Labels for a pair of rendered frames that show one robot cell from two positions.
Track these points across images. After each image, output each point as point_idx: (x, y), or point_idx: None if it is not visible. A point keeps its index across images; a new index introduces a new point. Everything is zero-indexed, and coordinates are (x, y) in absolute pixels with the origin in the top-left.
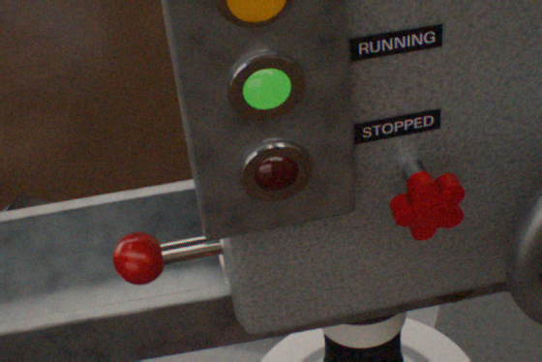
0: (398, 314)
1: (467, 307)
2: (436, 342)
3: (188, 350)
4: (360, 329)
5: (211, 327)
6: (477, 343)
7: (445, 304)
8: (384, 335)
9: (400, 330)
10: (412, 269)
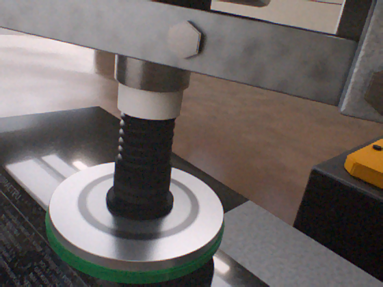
0: (160, 98)
1: (252, 214)
2: (210, 198)
3: (1, 24)
4: (129, 94)
5: (16, 6)
6: (245, 231)
7: (241, 208)
8: (145, 111)
9: (166, 130)
10: None
